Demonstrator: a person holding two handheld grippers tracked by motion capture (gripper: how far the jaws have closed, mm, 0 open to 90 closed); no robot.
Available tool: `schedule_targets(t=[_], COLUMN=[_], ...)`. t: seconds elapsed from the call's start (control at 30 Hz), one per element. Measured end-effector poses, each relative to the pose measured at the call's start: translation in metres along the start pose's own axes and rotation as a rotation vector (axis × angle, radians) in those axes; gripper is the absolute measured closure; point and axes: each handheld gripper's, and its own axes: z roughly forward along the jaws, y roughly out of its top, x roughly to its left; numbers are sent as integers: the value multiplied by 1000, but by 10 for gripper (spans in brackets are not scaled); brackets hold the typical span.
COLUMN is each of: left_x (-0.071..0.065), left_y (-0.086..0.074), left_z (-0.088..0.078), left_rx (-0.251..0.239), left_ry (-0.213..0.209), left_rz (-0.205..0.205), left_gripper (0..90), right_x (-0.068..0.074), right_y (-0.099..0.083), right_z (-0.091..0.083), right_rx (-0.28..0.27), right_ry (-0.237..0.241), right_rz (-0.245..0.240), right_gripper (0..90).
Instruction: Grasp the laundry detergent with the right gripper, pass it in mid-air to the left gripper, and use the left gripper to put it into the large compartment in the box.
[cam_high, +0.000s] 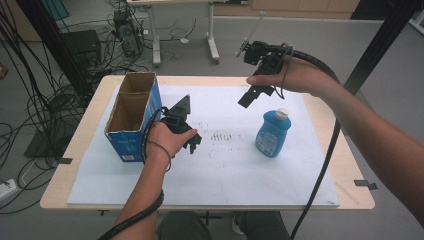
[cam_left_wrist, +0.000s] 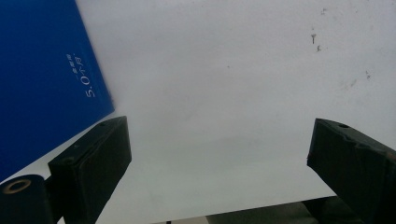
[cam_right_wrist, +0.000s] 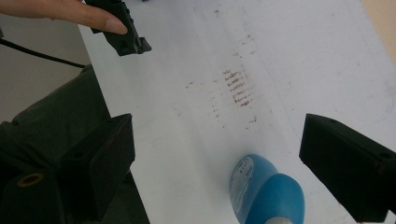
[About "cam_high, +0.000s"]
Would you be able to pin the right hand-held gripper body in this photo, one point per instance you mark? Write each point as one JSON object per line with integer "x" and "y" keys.
{"x": 266, "y": 56}

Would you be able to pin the white desk frame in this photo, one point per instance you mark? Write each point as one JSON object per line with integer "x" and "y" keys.
{"x": 212, "y": 40}

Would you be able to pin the person's leg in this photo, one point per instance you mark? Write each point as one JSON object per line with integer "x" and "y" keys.
{"x": 260, "y": 226}
{"x": 183, "y": 226}

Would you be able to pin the person's right hand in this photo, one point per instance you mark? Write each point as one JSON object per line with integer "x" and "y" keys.
{"x": 300, "y": 78}

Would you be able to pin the blue cardboard box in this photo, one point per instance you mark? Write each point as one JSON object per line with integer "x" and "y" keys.
{"x": 148, "y": 110}

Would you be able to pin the person's left hand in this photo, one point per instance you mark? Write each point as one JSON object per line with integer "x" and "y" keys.
{"x": 163, "y": 141}

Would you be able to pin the white power strip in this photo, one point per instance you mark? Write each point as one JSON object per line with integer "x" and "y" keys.
{"x": 7, "y": 189}

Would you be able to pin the black table clip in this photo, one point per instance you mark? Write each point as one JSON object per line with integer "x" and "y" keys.
{"x": 365, "y": 184}
{"x": 64, "y": 160}

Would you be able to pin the person's left leg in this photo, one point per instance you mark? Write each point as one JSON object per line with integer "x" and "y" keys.
{"x": 183, "y": 226}

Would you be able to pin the black metal frame post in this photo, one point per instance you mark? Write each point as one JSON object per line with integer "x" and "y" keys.
{"x": 380, "y": 50}
{"x": 56, "y": 46}

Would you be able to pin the black equipment case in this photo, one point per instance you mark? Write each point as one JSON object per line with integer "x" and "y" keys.
{"x": 83, "y": 46}

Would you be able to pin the person's right leg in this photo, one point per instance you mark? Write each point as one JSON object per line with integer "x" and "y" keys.
{"x": 260, "y": 226}

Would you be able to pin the wooden cabinet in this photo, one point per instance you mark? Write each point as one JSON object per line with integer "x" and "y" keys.
{"x": 300, "y": 6}

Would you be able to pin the blue bottle with white cap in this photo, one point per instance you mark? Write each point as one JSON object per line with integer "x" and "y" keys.
{"x": 271, "y": 136}

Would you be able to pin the black floor base plate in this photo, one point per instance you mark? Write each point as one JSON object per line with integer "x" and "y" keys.
{"x": 43, "y": 146}

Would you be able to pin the black computer tower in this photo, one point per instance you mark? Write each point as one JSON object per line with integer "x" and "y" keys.
{"x": 128, "y": 33}

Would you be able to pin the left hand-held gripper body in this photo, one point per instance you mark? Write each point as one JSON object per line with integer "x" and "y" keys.
{"x": 178, "y": 113}

